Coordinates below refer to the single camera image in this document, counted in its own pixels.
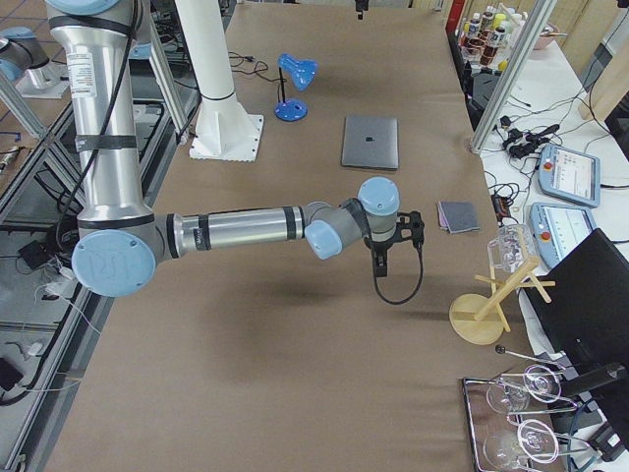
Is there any aluminium frame post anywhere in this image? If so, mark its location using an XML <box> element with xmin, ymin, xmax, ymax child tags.
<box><xmin>470</xmin><ymin>0</ymin><xmax>557</xmax><ymax>155</ymax></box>

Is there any black camera cable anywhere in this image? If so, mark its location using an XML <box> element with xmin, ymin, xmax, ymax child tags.
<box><xmin>372</xmin><ymin>245</ymin><xmax>426</xmax><ymax>306</ymax></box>

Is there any wine glass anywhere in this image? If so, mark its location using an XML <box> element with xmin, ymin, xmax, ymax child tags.
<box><xmin>486</xmin><ymin>364</ymin><xmax>561</xmax><ymax>414</ymax></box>
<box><xmin>483</xmin><ymin>419</ymin><xmax>559</xmax><ymax>471</ymax></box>

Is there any black lamp power cord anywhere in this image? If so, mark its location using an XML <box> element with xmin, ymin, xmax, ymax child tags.
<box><xmin>228</xmin><ymin>51</ymin><xmax>282</xmax><ymax>85</ymax></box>

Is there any blue desk lamp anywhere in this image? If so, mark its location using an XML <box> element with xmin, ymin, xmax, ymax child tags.
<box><xmin>274</xmin><ymin>53</ymin><xmax>318</xmax><ymax>122</ymax></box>

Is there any teach pendant tablet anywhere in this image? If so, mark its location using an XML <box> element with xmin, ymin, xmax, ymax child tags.
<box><xmin>529</xmin><ymin>203</ymin><xmax>597</xmax><ymax>268</ymax></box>
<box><xmin>538</xmin><ymin>144</ymin><xmax>601</xmax><ymax>208</ymax></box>

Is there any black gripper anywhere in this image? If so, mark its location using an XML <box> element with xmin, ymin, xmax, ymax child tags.
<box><xmin>364</xmin><ymin>235</ymin><xmax>399</xmax><ymax>277</ymax></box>

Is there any copper wire bottle basket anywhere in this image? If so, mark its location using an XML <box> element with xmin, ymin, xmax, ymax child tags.
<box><xmin>457</xmin><ymin>1</ymin><xmax>527</xmax><ymax>70</ymax></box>

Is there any wooden mug tree stand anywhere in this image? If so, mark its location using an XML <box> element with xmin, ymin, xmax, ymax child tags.
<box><xmin>449</xmin><ymin>256</ymin><xmax>556</xmax><ymax>345</ymax></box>

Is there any lower wine glass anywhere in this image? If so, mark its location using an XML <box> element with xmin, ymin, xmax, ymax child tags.
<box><xmin>483</xmin><ymin>419</ymin><xmax>559</xmax><ymax>471</ymax></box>

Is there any folded grey cloth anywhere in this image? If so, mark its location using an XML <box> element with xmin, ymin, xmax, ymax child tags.
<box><xmin>437</xmin><ymin>201</ymin><xmax>481</xmax><ymax>234</ymax></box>

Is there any metal wire glass rack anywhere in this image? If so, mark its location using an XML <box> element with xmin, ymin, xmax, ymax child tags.
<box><xmin>461</xmin><ymin>378</ymin><xmax>592</xmax><ymax>471</ymax></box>

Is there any near teach pendant tablet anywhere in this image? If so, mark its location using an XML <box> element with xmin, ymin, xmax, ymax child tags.
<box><xmin>529</xmin><ymin>203</ymin><xmax>597</xmax><ymax>268</ymax></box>

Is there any grey laptop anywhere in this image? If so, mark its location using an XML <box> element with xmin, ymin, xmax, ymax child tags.
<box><xmin>341</xmin><ymin>115</ymin><xmax>399</xmax><ymax>170</ymax></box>

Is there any clear glass mug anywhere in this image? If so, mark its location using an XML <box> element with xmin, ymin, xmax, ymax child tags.
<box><xmin>487</xmin><ymin>224</ymin><xmax>538</xmax><ymax>273</ymax></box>

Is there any far teach pendant tablet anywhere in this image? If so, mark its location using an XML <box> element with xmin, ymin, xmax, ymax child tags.
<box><xmin>538</xmin><ymin>144</ymin><xmax>601</xmax><ymax>208</ymax></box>

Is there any black monitor back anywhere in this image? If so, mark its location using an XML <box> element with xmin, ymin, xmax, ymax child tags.
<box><xmin>524</xmin><ymin>228</ymin><xmax>628</xmax><ymax>366</ymax></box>

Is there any upper wine glass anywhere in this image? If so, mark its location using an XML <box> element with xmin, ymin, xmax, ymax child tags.
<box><xmin>486</xmin><ymin>364</ymin><xmax>561</xmax><ymax>414</ymax></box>

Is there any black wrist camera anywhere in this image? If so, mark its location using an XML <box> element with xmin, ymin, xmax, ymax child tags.
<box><xmin>396</xmin><ymin>210</ymin><xmax>425</xmax><ymax>250</ymax></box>

